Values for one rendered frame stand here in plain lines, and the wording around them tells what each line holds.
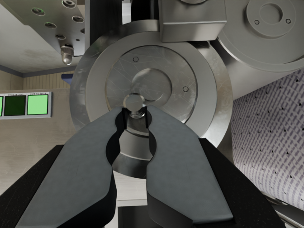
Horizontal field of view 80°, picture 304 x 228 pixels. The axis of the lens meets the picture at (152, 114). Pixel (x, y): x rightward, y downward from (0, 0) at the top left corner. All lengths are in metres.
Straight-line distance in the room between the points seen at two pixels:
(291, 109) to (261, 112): 0.06
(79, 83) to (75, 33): 0.34
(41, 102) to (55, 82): 3.04
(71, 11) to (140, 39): 0.29
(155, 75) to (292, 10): 0.15
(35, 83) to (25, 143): 3.32
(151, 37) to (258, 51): 0.10
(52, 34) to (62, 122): 0.22
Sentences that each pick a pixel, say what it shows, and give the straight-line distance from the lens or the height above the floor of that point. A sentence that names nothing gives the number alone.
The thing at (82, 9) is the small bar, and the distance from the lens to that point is 0.41.
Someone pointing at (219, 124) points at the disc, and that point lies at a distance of 0.17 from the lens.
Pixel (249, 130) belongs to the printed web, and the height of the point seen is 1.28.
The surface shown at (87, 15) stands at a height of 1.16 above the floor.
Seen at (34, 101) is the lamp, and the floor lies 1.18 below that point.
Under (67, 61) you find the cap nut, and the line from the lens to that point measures 0.57.
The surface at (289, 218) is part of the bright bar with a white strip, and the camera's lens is 0.44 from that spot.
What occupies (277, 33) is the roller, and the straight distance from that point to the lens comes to 0.22.
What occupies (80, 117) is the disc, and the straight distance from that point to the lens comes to 0.17.
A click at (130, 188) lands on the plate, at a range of 0.51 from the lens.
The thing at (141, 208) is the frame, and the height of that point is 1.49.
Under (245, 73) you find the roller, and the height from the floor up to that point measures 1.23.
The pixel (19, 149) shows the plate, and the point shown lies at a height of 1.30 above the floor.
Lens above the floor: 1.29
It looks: 8 degrees down
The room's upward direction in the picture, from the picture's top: 177 degrees clockwise
